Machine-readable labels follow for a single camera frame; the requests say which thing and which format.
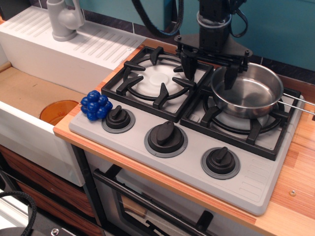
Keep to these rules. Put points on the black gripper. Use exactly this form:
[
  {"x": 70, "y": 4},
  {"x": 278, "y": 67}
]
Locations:
[{"x": 192, "y": 48}]

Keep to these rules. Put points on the stainless steel pan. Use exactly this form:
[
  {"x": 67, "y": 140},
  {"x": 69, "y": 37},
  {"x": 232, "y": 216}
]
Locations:
[{"x": 253, "y": 94}]

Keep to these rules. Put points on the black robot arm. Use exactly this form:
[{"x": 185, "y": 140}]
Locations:
[{"x": 215, "y": 17}]

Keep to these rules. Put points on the black middle stove knob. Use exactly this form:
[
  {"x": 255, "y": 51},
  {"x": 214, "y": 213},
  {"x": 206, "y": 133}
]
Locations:
[{"x": 166, "y": 140}]

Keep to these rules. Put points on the black stove knob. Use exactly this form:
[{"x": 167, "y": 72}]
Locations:
[
  {"x": 220, "y": 163},
  {"x": 118, "y": 120},
  {"x": 166, "y": 140}
]

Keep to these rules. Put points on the black right stove knob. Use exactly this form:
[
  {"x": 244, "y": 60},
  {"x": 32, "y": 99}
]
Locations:
[{"x": 220, "y": 163}]

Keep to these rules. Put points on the grey toy stove top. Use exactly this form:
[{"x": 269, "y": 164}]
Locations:
[{"x": 250, "y": 189}]

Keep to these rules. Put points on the black left stove knob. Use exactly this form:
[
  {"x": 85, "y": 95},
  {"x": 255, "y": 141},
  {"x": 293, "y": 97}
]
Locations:
[{"x": 118, "y": 120}]

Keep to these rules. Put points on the blue toy blueberry cluster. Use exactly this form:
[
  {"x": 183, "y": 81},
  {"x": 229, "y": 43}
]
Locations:
[{"x": 95, "y": 106}]

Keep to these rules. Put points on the black left burner grate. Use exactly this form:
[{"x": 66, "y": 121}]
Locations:
[{"x": 153, "y": 81}]

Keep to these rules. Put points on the black burner grate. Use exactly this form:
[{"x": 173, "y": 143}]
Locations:
[
  {"x": 153, "y": 81},
  {"x": 265, "y": 136}
]

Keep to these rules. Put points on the black right burner grate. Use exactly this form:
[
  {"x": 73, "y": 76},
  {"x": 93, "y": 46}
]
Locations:
[{"x": 265, "y": 136}]

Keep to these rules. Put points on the grey toy faucet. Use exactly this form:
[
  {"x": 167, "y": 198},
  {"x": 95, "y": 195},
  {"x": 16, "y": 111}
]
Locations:
[{"x": 64, "y": 21}]

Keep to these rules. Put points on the white toy sink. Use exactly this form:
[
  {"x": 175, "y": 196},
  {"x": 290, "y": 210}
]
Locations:
[{"x": 36, "y": 70}]

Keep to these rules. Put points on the wooden drawer fronts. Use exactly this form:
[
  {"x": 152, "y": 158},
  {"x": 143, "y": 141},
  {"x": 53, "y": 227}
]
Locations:
[{"x": 55, "y": 196}]

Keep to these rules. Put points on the oven door with handle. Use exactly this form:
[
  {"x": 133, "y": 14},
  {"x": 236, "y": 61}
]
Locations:
[{"x": 143, "y": 208}]

